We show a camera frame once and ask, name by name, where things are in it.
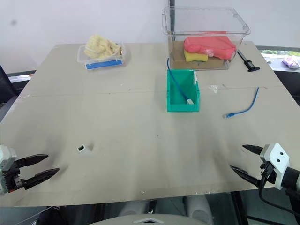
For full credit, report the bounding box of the small white block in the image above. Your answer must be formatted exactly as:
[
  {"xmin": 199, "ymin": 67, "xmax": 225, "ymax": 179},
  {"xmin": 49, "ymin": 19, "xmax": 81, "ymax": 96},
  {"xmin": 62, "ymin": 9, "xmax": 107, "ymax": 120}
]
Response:
[{"xmin": 76, "ymin": 144, "xmax": 92, "ymax": 155}]

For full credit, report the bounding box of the yellow sponge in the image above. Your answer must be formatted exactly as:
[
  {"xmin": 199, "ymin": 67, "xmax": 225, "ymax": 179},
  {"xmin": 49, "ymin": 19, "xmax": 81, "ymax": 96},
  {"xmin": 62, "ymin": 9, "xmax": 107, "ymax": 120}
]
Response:
[{"xmin": 184, "ymin": 49, "xmax": 210, "ymax": 63}]

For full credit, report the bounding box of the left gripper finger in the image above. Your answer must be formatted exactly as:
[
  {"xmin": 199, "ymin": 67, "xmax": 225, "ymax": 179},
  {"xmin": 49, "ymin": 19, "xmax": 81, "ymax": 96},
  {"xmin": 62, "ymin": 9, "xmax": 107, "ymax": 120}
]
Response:
[
  {"xmin": 14, "ymin": 154, "xmax": 49, "ymax": 168},
  {"xmin": 22, "ymin": 167, "xmax": 60, "ymax": 191}
]

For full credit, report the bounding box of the yellow crumpled cloth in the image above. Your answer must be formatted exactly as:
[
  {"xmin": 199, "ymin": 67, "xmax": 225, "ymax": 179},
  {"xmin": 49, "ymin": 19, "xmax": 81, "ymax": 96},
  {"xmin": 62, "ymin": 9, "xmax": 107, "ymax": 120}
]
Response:
[{"xmin": 83, "ymin": 33, "xmax": 123, "ymax": 60}]

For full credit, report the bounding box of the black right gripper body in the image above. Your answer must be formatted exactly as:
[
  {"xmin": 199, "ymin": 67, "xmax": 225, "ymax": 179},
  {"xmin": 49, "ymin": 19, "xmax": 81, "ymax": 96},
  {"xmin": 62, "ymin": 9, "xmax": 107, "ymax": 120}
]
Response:
[{"xmin": 259, "ymin": 160, "xmax": 278, "ymax": 185}]

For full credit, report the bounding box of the small clear plastic container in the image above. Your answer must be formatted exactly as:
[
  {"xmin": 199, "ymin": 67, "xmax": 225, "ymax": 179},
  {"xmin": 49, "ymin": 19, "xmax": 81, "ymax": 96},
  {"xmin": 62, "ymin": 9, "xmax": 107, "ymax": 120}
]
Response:
[{"xmin": 77, "ymin": 42, "xmax": 127, "ymax": 71}]

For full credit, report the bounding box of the green plastic bin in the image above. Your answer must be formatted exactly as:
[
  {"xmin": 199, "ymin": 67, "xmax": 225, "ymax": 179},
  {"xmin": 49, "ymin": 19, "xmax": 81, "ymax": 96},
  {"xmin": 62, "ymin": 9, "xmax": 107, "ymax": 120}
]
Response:
[{"xmin": 166, "ymin": 69, "xmax": 201, "ymax": 113}]

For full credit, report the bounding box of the grey rounded robot leg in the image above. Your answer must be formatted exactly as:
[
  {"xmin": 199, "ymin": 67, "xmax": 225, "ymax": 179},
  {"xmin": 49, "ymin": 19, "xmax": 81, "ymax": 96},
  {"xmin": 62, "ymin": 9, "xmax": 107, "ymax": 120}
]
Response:
[
  {"xmin": 184, "ymin": 194, "xmax": 213, "ymax": 225},
  {"xmin": 118, "ymin": 199, "xmax": 151, "ymax": 218}
]

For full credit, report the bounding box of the dark side furniture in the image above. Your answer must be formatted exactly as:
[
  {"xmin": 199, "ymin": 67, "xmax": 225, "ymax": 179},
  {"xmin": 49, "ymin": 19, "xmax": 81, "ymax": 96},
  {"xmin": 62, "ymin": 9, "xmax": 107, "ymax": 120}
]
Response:
[{"xmin": 0, "ymin": 62, "xmax": 37, "ymax": 105}]

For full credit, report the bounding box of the vertical metal rail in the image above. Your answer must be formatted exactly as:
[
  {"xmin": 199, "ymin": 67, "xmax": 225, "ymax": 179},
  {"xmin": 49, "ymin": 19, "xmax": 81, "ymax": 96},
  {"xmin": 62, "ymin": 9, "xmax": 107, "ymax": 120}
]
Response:
[{"xmin": 168, "ymin": 0, "xmax": 176, "ymax": 41}]

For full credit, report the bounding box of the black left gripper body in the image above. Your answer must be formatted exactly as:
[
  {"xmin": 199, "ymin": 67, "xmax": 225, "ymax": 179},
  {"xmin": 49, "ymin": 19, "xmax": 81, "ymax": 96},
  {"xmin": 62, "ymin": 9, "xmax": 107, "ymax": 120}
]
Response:
[{"xmin": 1, "ymin": 160, "xmax": 26, "ymax": 193}]

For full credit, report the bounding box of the black caliper tool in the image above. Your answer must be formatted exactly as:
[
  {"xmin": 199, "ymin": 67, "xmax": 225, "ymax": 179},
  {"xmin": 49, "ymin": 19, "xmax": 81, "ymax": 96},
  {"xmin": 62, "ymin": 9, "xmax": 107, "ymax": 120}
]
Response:
[{"xmin": 237, "ymin": 50, "xmax": 261, "ymax": 73}]

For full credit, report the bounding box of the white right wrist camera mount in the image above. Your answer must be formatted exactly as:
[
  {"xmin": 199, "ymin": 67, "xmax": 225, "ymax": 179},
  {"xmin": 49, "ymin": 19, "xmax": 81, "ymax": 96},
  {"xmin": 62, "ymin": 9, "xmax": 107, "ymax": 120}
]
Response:
[{"xmin": 258, "ymin": 142, "xmax": 290, "ymax": 190}]

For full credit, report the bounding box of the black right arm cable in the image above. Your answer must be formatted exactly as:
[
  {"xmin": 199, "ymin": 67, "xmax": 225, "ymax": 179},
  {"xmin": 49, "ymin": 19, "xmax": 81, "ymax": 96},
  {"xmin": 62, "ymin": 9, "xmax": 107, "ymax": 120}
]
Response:
[{"xmin": 258, "ymin": 164, "xmax": 300, "ymax": 220}]

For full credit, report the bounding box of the large clear storage box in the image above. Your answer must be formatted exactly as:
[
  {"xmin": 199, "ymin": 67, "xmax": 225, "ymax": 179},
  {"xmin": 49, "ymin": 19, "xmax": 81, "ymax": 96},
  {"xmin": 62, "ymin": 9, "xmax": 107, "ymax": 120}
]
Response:
[{"xmin": 161, "ymin": 7, "xmax": 251, "ymax": 71}]

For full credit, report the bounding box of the red cloth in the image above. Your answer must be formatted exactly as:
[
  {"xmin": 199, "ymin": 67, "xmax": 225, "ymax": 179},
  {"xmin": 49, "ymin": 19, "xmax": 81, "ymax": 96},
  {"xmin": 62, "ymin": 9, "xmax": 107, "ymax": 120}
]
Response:
[{"xmin": 183, "ymin": 35, "xmax": 237, "ymax": 61}]

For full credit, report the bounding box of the blue label strip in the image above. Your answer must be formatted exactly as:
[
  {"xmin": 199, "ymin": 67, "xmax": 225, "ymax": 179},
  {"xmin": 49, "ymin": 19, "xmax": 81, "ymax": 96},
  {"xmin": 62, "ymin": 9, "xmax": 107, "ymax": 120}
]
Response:
[{"xmin": 85, "ymin": 59, "xmax": 124, "ymax": 70}]

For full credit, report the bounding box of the grey robot torso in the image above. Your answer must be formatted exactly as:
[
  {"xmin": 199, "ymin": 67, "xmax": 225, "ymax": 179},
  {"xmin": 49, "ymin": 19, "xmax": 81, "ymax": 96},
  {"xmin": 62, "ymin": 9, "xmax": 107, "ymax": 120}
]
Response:
[{"xmin": 88, "ymin": 212, "xmax": 188, "ymax": 225}]

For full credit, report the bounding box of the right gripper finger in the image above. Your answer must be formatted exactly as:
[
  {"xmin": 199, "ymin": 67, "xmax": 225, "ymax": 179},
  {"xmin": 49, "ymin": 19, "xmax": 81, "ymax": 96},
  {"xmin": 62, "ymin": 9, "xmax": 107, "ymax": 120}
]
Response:
[
  {"xmin": 242, "ymin": 144, "xmax": 264, "ymax": 156},
  {"xmin": 229, "ymin": 165, "xmax": 262, "ymax": 188}
]

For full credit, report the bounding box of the purple crumpled object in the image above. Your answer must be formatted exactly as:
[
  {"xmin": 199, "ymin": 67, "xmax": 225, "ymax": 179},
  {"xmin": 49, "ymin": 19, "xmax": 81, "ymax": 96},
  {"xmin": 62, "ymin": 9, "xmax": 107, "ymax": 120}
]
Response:
[{"xmin": 281, "ymin": 56, "xmax": 300, "ymax": 69}]

